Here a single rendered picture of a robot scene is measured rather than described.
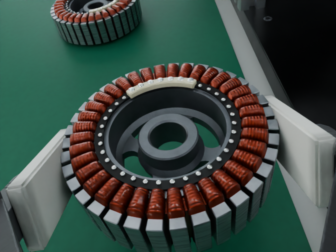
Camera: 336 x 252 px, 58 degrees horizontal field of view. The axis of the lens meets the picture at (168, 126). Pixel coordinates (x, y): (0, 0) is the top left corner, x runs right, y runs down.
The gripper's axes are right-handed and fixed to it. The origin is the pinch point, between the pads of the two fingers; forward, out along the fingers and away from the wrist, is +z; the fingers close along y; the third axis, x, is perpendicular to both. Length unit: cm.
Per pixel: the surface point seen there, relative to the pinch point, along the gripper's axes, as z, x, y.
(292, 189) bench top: 3.7, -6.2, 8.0
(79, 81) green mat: 17.7, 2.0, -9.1
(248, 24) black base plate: 19.6, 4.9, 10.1
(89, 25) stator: 21.5, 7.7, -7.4
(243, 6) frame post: 21.3, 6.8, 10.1
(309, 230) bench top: 1.1, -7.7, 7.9
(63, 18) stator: 22.9, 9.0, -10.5
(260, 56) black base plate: 15.7, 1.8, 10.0
